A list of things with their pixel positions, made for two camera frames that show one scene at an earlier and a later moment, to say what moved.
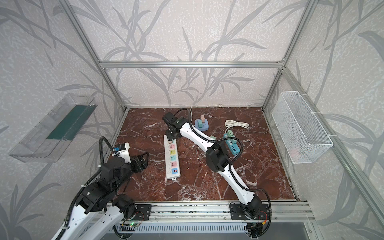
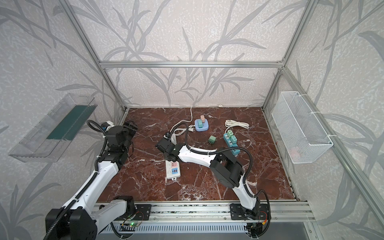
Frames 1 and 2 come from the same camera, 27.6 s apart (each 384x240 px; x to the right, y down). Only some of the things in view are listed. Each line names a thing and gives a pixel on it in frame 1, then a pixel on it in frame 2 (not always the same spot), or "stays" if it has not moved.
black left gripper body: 138,162 → 129,128
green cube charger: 230,134 stays
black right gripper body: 172,125 → 164,145
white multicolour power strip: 172,164 stays
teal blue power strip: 233,147 stays
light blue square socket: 205,125 stays
